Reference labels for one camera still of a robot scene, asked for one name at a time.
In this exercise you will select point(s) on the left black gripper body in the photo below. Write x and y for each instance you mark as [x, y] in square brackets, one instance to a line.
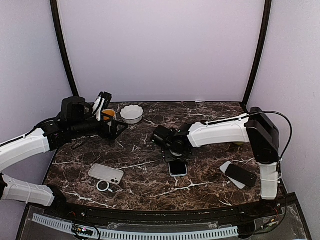
[102, 132]

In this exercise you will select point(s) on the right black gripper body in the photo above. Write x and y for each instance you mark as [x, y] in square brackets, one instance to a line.
[173, 156]

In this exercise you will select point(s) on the light blue phone case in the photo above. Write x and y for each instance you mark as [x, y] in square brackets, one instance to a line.
[178, 169]

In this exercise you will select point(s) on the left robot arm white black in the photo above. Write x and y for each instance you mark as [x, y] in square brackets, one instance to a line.
[46, 137]

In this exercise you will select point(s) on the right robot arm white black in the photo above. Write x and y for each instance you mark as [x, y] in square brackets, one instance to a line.
[254, 127]

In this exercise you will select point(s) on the clear white phone case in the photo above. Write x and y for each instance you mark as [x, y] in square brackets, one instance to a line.
[105, 173]

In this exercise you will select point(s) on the white phone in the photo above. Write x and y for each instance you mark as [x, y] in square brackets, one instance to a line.
[235, 174]

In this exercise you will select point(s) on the black phone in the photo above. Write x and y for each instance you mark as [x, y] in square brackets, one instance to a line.
[250, 179]

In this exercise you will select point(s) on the floral white mug yellow inside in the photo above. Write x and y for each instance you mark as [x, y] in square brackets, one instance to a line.
[108, 115]

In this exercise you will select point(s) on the white scalloped bowl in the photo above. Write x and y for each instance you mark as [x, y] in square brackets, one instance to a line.
[132, 114]

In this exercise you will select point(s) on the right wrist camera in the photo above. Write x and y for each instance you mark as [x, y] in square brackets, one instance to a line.
[163, 136]

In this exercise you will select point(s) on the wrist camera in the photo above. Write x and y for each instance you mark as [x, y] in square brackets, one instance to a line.
[102, 102]
[163, 136]

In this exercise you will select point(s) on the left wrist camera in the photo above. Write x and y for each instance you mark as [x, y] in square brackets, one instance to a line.
[102, 102]

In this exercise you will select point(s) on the white slotted cable duct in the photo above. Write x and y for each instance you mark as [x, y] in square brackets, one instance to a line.
[83, 232]

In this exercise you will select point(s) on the left black frame post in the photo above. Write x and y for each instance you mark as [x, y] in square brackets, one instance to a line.
[62, 47]

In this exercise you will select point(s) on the black frame post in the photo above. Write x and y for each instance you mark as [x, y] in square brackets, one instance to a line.
[258, 54]
[62, 47]

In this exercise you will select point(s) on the right black frame post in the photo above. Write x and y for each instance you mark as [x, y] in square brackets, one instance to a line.
[258, 54]

